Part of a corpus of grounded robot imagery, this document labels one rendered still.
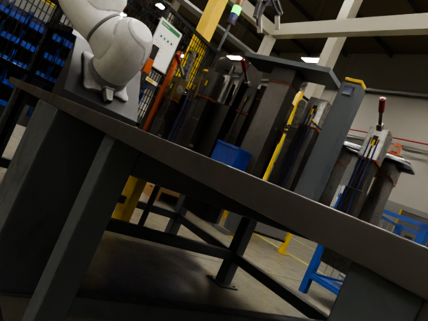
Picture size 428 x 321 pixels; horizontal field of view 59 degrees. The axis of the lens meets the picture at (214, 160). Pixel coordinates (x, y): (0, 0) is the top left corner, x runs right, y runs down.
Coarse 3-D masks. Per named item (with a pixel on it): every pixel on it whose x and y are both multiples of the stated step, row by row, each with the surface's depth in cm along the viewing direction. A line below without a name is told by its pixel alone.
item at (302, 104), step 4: (300, 100) 160; (300, 104) 160; (304, 104) 159; (296, 108) 161; (300, 108) 160; (304, 108) 159; (296, 112) 161; (300, 112) 160; (296, 116) 161; (300, 116) 160; (292, 120) 162; (296, 120) 161; (292, 124) 162; (296, 124) 161
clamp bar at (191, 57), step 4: (192, 52) 199; (196, 52) 200; (188, 56) 201; (192, 56) 199; (196, 56) 203; (188, 60) 201; (192, 60) 200; (188, 64) 200; (192, 64) 201; (184, 68) 202; (188, 68) 200; (184, 72) 201; (188, 72) 200; (188, 76) 201
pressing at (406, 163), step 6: (186, 96) 215; (288, 126) 167; (348, 144) 151; (354, 144) 150; (348, 150) 166; (354, 150) 160; (354, 156) 167; (390, 156) 141; (396, 162) 148; (402, 162) 139; (408, 162) 139; (402, 168) 154; (408, 168) 149; (414, 174) 150
